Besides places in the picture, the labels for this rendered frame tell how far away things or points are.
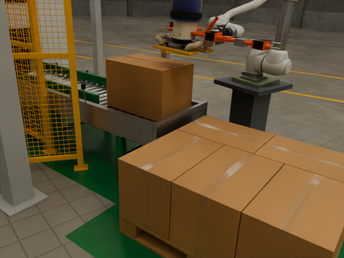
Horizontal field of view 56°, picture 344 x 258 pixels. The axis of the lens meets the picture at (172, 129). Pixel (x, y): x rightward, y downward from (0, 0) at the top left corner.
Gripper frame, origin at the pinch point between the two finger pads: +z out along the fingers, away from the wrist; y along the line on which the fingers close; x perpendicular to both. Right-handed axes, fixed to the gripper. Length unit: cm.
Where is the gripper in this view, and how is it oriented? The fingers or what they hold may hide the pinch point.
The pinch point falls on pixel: (214, 35)
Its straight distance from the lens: 230.2
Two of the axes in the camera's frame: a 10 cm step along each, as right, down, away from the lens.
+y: -0.4, 9.2, 3.9
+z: -6.0, 2.9, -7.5
